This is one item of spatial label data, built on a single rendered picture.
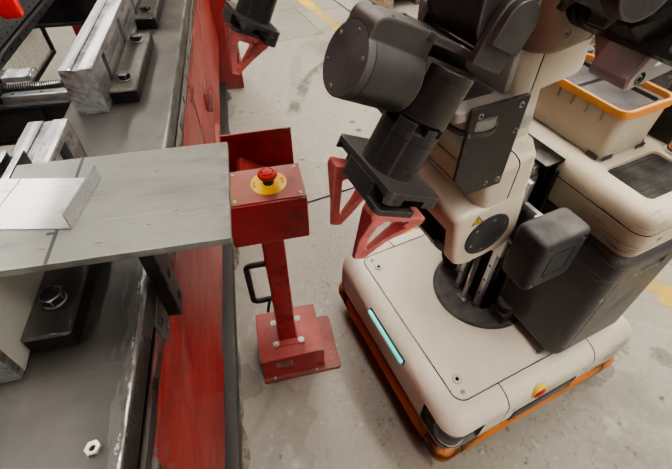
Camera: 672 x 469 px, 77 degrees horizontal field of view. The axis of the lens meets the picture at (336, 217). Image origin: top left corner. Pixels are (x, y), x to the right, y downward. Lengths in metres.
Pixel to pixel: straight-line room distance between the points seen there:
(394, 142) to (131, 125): 0.65
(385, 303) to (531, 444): 0.59
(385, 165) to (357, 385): 1.13
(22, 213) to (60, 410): 0.22
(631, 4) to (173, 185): 0.48
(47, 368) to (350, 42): 0.48
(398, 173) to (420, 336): 0.88
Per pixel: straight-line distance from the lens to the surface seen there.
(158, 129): 0.90
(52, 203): 0.58
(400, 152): 0.38
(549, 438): 1.53
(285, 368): 1.42
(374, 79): 0.32
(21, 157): 0.69
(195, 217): 0.50
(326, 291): 1.63
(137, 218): 0.52
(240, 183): 0.87
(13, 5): 0.63
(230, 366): 1.46
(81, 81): 0.97
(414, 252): 1.40
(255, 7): 0.74
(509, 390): 1.23
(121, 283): 0.63
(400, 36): 0.33
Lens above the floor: 1.33
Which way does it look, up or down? 45 degrees down
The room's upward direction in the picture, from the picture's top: straight up
